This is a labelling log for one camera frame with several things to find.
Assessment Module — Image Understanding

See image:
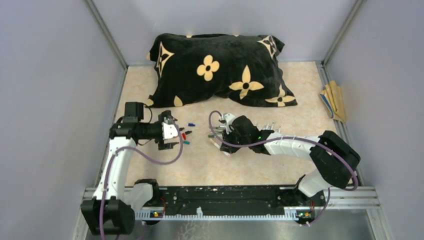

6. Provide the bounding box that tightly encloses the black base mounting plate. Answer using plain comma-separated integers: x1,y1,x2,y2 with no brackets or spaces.
142,185,326,217

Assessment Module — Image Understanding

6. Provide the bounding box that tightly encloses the purple cable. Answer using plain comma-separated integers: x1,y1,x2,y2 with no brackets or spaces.
207,110,360,228
98,123,185,240

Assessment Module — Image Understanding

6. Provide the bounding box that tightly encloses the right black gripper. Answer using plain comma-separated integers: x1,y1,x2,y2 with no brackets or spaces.
221,126,251,155

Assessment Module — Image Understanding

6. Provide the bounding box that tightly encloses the white marker pink cap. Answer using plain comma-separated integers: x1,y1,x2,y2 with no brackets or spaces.
209,138,221,149

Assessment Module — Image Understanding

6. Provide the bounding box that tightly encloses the folded tan cloth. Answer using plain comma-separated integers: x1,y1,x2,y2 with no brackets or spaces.
319,80,347,123

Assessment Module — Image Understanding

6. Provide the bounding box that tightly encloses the white cable duct strip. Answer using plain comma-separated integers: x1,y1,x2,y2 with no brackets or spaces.
135,207,299,222

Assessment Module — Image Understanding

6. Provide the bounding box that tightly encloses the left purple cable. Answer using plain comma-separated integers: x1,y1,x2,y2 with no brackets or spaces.
98,123,185,240

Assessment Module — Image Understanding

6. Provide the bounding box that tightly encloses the aluminium front rail frame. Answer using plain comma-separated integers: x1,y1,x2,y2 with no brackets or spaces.
72,185,393,240

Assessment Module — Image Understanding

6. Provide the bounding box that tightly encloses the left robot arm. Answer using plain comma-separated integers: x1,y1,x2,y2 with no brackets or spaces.
80,102,183,240

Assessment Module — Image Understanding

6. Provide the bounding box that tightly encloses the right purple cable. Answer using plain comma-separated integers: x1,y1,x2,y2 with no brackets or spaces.
207,110,360,228

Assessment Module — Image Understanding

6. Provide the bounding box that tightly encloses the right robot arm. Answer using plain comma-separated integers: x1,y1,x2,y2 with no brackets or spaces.
219,113,361,206

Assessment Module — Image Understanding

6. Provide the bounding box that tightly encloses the black floral pillow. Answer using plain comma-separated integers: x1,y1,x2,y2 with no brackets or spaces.
147,33,298,108

